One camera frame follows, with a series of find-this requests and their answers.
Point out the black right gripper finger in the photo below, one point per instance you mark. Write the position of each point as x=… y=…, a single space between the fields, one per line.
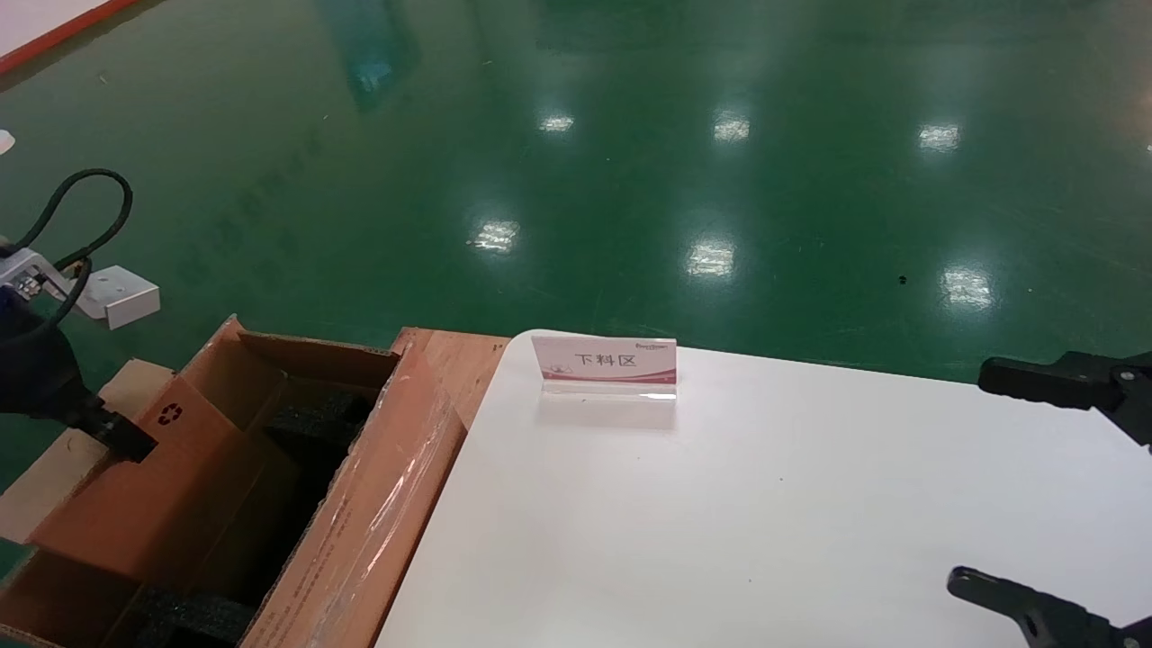
x=1053 y=621
x=1080 y=382

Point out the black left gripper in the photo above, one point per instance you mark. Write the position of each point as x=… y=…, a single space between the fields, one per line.
x=36 y=369

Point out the large cardboard box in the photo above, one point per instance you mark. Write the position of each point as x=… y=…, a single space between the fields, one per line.
x=387 y=504

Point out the black foam insert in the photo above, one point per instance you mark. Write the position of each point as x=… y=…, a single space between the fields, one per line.
x=328 y=418
x=193 y=619

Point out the white red table sign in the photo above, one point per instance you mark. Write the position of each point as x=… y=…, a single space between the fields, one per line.
x=603 y=360

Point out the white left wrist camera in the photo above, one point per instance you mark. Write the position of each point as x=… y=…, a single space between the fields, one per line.
x=121 y=295

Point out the silver camera mount bracket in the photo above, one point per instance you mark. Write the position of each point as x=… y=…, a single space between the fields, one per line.
x=27 y=268

